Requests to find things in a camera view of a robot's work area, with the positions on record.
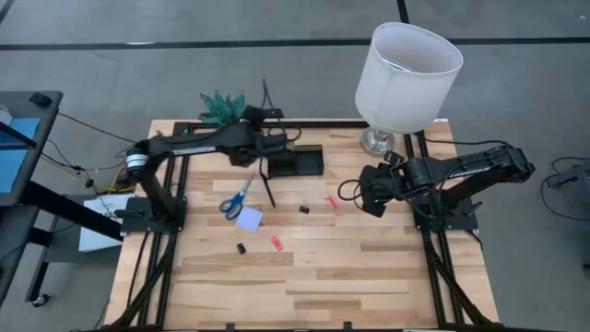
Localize black right camera cable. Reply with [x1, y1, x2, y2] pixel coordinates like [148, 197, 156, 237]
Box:
[337, 178, 370, 203]

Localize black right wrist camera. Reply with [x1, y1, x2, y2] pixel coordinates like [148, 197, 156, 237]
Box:
[365, 197, 389, 219]

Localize black computer mouse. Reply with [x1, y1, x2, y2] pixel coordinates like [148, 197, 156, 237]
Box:
[29, 91, 53, 108]

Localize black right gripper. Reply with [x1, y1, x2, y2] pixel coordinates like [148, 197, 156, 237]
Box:
[359, 150, 409, 201]

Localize green plant in white pot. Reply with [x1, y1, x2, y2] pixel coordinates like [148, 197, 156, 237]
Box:
[198, 90, 246, 126]

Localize black aluminium table frame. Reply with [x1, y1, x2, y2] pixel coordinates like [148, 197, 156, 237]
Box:
[105, 118, 502, 332]

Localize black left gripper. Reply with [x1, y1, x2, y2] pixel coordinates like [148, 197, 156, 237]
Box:
[228, 125, 297, 169]

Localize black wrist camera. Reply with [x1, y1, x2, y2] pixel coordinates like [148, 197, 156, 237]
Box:
[241, 104, 265, 126]
[365, 197, 389, 219]

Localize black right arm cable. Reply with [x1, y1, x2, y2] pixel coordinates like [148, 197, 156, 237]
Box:
[421, 136, 513, 149]

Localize light blue sticky note pad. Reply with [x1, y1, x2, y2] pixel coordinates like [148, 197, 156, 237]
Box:
[235, 206, 265, 233]

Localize black mesh desk organizer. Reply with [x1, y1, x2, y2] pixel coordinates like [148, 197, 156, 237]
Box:
[266, 144, 325, 179]

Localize white paper sheets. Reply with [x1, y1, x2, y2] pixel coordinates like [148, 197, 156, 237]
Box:
[77, 193, 136, 254]

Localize blue handled scissors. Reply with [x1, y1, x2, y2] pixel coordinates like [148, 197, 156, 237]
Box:
[218, 172, 256, 221]

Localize black side desk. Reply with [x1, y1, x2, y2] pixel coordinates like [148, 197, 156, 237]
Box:
[0, 89, 125, 308]

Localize blue screen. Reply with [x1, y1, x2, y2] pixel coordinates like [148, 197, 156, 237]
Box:
[0, 117, 41, 195]

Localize yellow cable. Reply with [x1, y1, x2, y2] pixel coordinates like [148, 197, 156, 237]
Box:
[39, 151, 137, 194]

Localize black left camera cable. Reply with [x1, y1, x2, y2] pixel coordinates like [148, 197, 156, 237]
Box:
[257, 77, 304, 181]

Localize black camera cable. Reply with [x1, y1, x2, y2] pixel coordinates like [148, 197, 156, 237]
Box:
[337, 178, 370, 203]
[257, 77, 304, 181]

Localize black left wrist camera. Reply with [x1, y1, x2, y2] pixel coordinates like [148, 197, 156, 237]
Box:
[241, 104, 265, 126]

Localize white shade silver table lamp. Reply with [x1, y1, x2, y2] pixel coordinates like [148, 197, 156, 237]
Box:
[353, 21, 465, 158]

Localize thin black floor cable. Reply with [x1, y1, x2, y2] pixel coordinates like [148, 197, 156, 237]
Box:
[45, 112, 148, 195]

